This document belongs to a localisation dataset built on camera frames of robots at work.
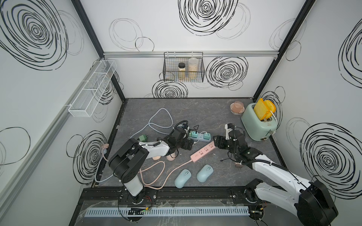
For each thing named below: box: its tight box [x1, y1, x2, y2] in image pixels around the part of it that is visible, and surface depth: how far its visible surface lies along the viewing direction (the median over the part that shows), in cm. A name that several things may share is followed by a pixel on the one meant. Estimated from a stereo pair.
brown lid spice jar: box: [178, 62, 186, 82], surface depth 87 cm
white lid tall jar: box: [188, 57, 199, 82], surface depth 88 cm
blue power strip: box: [187, 132, 212, 142], surface depth 95 cm
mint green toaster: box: [241, 102, 278, 141], surface depth 89 cm
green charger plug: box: [138, 134, 148, 143], surface depth 96 cm
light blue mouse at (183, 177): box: [173, 168, 192, 189], surface depth 80 cm
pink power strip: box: [189, 140, 216, 162], surface depth 89 cm
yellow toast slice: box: [253, 98, 277, 121], surface depth 89 cm
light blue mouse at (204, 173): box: [196, 164, 214, 183], surface depth 82 cm
